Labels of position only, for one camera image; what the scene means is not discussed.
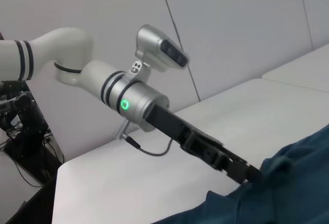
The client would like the thin black floor cable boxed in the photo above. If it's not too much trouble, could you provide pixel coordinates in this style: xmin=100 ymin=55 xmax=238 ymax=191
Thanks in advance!
xmin=10 ymin=154 xmax=44 ymax=188

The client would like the black table side panel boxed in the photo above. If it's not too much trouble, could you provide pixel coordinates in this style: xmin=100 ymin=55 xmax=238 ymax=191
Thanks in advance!
xmin=0 ymin=176 xmax=59 ymax=224

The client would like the black equipment stand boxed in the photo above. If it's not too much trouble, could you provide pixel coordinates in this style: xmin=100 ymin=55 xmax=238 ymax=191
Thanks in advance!
xmin=0 ymin=80 xmax=64 ymax=183

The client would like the left arm black plug cable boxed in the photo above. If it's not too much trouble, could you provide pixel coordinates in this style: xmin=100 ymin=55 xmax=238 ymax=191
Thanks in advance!
xmin=115 ymin=120 xmax=173 ymax=157

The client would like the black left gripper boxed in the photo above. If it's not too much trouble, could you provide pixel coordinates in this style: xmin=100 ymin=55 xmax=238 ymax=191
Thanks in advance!
xmin=145 ymin=104 xmax=264 ymax=185

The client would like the teal blue printed t-shirt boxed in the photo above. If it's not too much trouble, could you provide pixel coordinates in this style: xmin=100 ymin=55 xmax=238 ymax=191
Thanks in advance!
xmin=159 ymin=125 xmax=329 ymax=224

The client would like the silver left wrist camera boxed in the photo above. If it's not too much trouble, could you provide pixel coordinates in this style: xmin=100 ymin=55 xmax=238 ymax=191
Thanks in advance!
xmin=135 ymin=24 xmax=190 ymax=72

